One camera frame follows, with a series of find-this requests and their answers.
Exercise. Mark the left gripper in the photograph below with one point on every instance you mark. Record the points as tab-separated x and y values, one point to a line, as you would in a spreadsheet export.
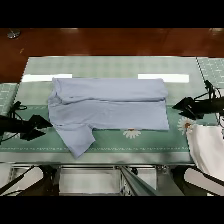
23	125

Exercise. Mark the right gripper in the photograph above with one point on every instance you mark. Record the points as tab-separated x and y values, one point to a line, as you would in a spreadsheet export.
203	106

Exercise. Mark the light blue T-shirt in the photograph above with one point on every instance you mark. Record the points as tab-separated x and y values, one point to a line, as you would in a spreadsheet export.
110	110

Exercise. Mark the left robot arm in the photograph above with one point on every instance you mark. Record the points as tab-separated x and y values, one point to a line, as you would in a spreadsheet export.
8	124

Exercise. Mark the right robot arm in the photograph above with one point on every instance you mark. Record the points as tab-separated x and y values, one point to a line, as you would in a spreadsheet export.
200	181

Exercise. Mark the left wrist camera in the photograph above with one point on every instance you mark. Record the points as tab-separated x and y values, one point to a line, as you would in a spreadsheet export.
18	107

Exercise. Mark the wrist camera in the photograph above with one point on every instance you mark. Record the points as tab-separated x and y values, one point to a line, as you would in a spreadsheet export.
211	90
18	107

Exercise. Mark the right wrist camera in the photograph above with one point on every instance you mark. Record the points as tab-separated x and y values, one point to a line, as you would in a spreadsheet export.
211	90

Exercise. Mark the silver frame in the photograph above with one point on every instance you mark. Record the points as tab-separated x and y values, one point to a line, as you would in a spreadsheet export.
140	186

